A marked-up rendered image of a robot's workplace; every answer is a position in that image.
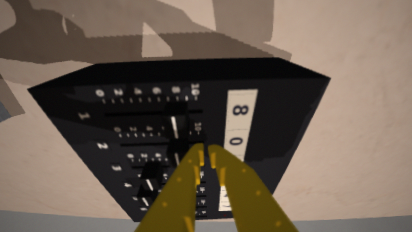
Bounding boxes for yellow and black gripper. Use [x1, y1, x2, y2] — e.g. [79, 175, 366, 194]
[134, 143, 299, 232]

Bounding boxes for black lighting desk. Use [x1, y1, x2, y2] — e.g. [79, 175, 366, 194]
[27, 57, 331, 222]

